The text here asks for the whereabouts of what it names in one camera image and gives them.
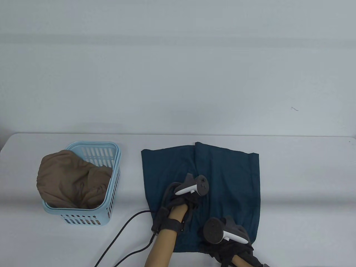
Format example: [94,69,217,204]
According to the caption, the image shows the person's right hand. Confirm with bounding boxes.
[197,227,255,264]

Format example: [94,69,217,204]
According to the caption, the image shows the person's left hand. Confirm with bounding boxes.
[164,192,202,223]

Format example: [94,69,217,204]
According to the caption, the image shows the dark teal shorts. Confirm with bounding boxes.
[141,142,260,253]

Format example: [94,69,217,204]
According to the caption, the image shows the person's left forearm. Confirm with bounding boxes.
[145,204,188,267]

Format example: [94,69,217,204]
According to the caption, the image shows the person's right forearm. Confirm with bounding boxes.
[231,254,256,267]

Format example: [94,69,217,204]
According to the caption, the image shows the light blue plastic basket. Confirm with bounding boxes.
[42,141,122,226]

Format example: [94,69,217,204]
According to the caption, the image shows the brown crumpled garment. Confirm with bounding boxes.
[36,150,113,209]

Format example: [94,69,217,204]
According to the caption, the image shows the black cable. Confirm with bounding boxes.
[113,235,157,267]
[95,211,156,267]

